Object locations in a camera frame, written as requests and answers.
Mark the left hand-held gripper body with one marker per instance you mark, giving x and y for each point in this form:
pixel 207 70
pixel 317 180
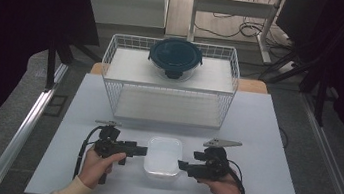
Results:
pixel 107 145

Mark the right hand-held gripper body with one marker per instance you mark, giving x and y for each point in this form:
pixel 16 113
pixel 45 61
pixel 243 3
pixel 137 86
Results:
pixel 214 164

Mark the clear rectangular plastic container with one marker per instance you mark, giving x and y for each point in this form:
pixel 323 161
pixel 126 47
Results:
pixel 163 158

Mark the round container with dark lid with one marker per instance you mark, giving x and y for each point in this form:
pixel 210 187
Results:
pixel 176 55

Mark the person's left hand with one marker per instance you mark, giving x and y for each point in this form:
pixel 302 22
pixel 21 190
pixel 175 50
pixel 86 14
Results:
pixel 96 169

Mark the wooden table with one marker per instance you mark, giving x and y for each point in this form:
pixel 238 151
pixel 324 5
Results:
pixel 252 86

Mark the black metal stand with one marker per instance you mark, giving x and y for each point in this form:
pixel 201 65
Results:
pixel 51 64
pixel 319 103

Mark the white power strip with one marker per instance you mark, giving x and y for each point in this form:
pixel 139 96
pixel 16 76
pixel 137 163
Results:
pixel 286 67

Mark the white cabinet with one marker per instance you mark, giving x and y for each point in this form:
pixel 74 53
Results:
pixel 125 1

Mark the white metal desk frame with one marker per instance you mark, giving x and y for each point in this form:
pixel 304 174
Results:
pixel 232 7

